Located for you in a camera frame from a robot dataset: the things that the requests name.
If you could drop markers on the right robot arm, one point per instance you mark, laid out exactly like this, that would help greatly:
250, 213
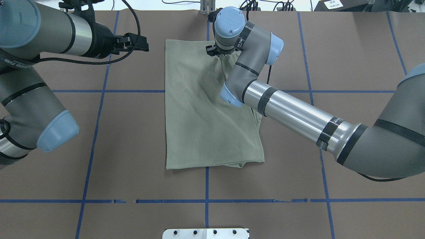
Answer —
392, 149

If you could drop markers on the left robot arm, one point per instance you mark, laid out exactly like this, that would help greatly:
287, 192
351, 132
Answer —
32, 33

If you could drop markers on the olive green long-sleeve shirt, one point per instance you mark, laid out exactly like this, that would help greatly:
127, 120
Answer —
202, 130

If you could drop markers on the black box with label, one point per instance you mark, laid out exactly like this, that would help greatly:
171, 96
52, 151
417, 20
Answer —
342, 5

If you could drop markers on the aluminium frame post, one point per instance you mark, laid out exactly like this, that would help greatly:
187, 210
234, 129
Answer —
207, 6

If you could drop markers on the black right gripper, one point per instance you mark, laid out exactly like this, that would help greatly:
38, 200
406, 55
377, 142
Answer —
210, 50

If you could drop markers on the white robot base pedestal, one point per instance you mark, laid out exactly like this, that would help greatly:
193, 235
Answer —
206, 233

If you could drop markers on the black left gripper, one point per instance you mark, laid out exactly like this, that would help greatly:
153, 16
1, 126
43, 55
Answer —
103, 39

